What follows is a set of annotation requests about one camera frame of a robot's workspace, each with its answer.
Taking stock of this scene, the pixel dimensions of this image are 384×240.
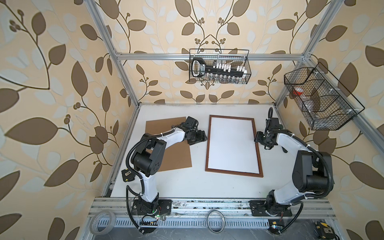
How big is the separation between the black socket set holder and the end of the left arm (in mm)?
292

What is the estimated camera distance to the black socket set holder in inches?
33.0

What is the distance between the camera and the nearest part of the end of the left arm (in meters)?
0.75
